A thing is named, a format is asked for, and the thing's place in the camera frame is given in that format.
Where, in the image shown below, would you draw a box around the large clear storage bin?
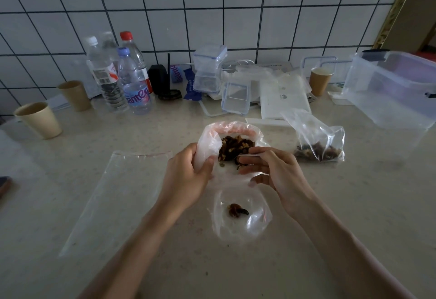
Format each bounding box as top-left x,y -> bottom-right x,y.
342,49 -> 436,130

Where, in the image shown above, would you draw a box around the dark blue snack packet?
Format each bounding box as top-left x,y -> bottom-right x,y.
183,68 -> 202,101

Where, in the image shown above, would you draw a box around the empty clear plastic bottle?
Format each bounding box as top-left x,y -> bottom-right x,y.
100,31 -> 120,71

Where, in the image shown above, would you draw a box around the large flat clear plastic bag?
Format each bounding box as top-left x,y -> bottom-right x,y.
59,151 -> 173,259

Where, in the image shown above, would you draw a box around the pale paper cup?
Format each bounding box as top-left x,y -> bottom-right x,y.
14,102 -> 63,140

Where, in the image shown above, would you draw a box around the white router box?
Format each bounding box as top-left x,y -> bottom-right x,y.
259,80 -> 312,120

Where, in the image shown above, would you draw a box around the small blue printed packet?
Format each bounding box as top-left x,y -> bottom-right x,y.
169,64 -> 184,83

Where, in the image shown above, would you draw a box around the black box device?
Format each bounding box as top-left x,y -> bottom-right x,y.
148,64 -> 168,95

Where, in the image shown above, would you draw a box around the dried brown food piece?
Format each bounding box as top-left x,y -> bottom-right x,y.
228,203 -> 250,218

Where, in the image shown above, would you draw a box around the small open clear plastic bag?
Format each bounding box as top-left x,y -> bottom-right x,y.
211,186 -> 273,243

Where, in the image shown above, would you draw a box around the person's left hand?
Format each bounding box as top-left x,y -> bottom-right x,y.
159,143 -> 216,213

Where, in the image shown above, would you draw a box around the clear bag with pink rim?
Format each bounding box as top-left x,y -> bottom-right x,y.
193,121 -> 272,188

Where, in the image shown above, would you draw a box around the clear zip bag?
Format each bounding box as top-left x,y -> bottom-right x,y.
281,108 -> 346,163

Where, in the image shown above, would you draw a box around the clear lidded food container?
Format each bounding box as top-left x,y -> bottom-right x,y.
193,70 -> 222,94
192,44 -> 228,73

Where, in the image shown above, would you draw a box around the brown paper cup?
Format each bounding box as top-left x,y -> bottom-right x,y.
309,67 -> 334,98
57,80 -> 93,112

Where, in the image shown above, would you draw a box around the white cap water bottle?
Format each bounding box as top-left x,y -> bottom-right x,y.
83,36 -> 129,112

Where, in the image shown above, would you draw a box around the blue cap water bottle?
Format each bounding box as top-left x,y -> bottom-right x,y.
117,47 -> 153,116

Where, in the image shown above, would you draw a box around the dried pieces in zip bag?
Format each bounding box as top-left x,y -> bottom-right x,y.
294,142 -> 343,162

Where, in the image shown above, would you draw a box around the flat white lid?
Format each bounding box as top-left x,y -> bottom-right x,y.
245,117 -> 291,126

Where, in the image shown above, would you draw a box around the person's right forearm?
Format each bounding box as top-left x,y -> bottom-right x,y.
292,197 -> 417,299

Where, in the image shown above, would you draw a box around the red cap water bottle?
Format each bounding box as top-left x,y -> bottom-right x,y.
119,31 -> 154,94

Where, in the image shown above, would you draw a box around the pile of dried food pieces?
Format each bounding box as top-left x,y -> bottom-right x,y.
218,135 -> 255,164

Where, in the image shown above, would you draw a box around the person's left forearm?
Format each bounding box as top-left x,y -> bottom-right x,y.
78,203 -> 185,299

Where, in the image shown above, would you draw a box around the clear open food container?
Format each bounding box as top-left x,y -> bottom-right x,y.
221,80 -> 252,116

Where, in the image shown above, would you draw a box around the black antenna with cable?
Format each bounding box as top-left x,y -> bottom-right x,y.
158,53 -> 183,101

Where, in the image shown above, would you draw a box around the gold door frame trim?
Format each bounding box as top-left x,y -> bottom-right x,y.
373,0 -> 423,49

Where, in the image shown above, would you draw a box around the person's right hand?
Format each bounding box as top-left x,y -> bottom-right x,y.
237,146 -> 317,221

